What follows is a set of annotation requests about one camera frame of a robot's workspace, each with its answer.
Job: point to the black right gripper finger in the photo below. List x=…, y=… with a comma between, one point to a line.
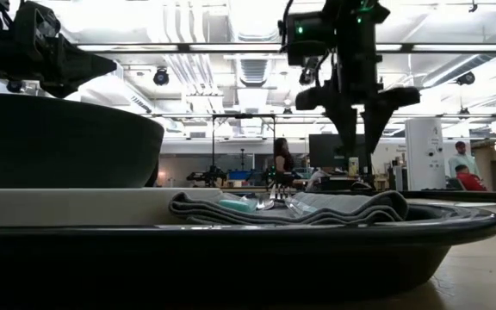
x=348, y=125
x=372, y=125

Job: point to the black computer monitor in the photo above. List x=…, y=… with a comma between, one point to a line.
x=321, y=150

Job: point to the black matte bowl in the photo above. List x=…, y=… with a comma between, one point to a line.
x=58, y=142

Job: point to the seated person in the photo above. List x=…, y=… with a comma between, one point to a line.
x=469, y=180

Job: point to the blue storage bin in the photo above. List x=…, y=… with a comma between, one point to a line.
x=239, y=175

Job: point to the background robot station frame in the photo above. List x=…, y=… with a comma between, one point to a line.
x=212, y=146

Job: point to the black plastic tray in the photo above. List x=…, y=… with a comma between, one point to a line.
x=231, y=258

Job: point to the black ceiling spotlight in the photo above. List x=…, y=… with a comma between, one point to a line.
x=161, y=76
x=465, y=78

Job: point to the grey napkin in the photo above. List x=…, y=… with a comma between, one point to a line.
x=351, y=206

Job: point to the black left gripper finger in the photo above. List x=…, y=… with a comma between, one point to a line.
x=80, y=66

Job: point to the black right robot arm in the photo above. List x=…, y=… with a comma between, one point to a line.
x=355, y=34

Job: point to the standing person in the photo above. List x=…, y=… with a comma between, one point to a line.
x=283, y=161
x=462, y=158

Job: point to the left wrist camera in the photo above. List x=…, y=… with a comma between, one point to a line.
x=37, y=23

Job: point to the white round column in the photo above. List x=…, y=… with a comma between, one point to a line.
x=424, y=150

